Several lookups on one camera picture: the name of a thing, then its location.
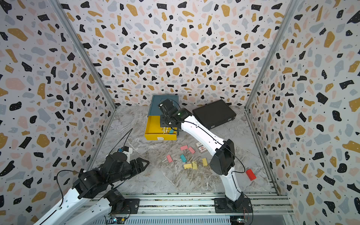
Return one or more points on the aluminium corner post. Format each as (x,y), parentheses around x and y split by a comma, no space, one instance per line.
(56,6)
(287,17)

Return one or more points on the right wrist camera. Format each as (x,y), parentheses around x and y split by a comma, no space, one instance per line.
(168,106)

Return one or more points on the teal drawer cabinet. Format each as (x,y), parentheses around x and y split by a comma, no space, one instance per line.
(155,101)

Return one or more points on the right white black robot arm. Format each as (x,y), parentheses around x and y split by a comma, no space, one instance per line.
(223,152)

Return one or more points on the pink binder clip top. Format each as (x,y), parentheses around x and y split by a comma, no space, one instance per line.
(185,147)

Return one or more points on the yellow top drawer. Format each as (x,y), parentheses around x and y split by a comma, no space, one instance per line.
(154,132)

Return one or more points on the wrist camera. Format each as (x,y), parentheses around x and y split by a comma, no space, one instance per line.
(168,106)
(126,150)

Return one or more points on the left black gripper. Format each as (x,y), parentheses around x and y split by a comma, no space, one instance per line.
(136,170)

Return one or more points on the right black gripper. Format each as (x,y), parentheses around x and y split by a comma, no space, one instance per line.
(162,123)

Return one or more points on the pink binder clip right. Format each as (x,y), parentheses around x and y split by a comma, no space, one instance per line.
(191,150)

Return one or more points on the pink binder clip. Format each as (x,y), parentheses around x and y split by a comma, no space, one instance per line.
(168,159)
(185,147)
(191,150)

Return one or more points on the playing card box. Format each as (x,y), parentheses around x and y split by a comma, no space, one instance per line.
(201,147)

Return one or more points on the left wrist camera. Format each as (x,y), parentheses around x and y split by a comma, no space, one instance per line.
(126,150)

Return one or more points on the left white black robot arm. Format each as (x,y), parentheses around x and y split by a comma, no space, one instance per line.
(94,196)

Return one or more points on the pink binder clip left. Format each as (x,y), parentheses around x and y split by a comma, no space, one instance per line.
(168,159)

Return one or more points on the black flat case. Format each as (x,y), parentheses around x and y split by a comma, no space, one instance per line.
(214,114)

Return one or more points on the left aluminium corner post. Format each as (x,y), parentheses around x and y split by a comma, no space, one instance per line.
(56,6)

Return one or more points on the red small block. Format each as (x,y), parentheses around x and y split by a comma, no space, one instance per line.
(250,175)

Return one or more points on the right aluminium corner post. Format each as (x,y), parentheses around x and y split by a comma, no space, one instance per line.
(287,17)

